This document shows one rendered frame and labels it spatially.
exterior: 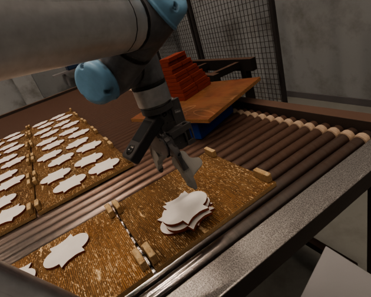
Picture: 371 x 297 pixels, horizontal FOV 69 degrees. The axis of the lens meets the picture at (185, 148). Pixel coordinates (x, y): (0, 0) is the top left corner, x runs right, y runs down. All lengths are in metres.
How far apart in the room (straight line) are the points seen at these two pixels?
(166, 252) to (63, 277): 0.28
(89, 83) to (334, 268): 0.45
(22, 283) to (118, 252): 0.50
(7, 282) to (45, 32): 0.21
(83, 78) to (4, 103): 5.45
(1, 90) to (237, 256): 5.53
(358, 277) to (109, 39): 0.42
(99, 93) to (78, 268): 0.50
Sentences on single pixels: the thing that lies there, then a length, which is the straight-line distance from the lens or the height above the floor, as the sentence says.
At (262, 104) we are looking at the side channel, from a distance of 1.36.
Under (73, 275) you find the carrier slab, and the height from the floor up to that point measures 0.94.
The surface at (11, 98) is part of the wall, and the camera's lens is 5.89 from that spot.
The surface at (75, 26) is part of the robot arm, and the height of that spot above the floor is 1.45.
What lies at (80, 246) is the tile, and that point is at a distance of 0.87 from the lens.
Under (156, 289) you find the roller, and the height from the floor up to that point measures 0.92.
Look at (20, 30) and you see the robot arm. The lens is 0.26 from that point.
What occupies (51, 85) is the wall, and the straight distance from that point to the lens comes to 5.86.
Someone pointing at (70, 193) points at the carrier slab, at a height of 0.94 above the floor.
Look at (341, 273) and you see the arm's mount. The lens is 0.45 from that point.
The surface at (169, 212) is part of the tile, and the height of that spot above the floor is 0.99.
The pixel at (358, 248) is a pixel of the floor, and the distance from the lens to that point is 1.91.
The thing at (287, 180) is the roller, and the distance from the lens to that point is 0.87.
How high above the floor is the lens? 1.43
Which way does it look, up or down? 25 degrees down
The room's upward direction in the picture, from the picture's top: 18 degrees counter-clockwise
